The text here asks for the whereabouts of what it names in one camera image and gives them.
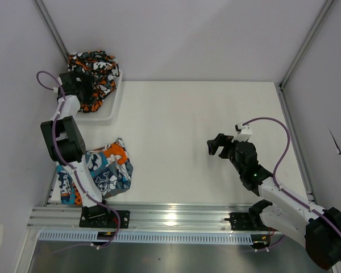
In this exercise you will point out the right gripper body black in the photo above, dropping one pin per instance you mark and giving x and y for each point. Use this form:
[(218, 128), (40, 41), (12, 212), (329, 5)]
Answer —
[(237, 166)]

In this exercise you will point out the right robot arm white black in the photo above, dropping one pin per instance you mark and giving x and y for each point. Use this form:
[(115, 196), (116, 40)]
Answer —
[(316, 229)]

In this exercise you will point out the white slotted cable duct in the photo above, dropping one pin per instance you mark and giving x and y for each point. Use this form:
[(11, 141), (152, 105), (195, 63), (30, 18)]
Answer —
[(228, 238)]

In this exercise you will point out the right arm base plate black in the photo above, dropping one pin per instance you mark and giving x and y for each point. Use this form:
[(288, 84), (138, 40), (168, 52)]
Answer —
[(245, 221)]

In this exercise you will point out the black orange camouflage shorts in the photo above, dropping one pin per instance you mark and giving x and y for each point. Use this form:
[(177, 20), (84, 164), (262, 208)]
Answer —
[(103, 67)]

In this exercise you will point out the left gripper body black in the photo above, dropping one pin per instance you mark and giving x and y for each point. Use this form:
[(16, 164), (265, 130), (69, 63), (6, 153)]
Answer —
[(86, 87)]

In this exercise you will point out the right side aluminium rail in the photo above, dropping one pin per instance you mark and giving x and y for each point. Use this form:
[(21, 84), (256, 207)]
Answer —
[(306, 178)]

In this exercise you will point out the blue orange patterned shorts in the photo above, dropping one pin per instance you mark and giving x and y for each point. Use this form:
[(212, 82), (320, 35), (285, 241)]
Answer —
[(110, 169)]

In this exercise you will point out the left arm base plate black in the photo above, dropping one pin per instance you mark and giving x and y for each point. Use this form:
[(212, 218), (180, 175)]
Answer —
[(100, 217)]

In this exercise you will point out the left aluminium frame post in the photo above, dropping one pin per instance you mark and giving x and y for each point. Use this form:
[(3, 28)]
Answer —
[(51, 27)]

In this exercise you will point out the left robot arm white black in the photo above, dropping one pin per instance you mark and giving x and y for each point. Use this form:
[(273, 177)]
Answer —
[(66, 145)]

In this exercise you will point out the white plastic basket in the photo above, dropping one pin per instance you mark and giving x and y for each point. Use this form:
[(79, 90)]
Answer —
[(109, 109)]

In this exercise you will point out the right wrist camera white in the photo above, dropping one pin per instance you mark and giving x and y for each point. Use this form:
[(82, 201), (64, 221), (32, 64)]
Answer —
[(244, 132)]

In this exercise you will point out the right aluminium frame post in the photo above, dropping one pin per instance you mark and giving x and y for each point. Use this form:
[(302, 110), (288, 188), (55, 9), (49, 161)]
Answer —
[(310, 37)]

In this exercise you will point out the aluminium mounting rail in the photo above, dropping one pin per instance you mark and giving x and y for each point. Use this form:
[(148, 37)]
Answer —
[(168, 217)]

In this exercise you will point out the aluminium frame post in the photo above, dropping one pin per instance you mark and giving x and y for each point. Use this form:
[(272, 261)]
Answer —
[(310, 37), (51, 27)]

